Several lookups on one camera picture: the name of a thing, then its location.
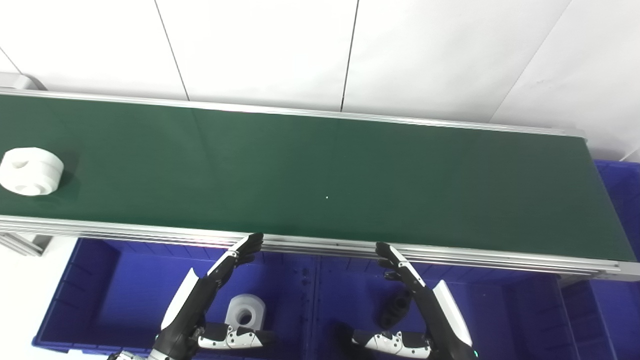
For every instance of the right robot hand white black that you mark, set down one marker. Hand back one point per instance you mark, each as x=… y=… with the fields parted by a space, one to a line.
x=430 y=305

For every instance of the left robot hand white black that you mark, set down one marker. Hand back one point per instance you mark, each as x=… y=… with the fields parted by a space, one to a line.
x=197 y=300

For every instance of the white round plastic part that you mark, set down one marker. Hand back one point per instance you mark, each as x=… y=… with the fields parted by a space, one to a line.
x=31 y=171

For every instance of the black plastic part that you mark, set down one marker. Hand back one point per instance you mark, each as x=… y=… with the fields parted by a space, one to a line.
x=395 y=310

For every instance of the white plastic part with hole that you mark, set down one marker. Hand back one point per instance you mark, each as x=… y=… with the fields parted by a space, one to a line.
x=245 y=310

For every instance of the blue plastic bin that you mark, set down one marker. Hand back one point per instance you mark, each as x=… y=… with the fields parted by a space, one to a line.
x=135 y=295
x=617 y=310
x=490 y=320

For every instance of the green conveyor belt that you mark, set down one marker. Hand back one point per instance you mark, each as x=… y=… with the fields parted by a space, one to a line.
x=320 y=165
x=310 y=245

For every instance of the aluminium conveyor support leg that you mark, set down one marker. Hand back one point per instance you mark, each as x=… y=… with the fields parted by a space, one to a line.
x=22 y=244

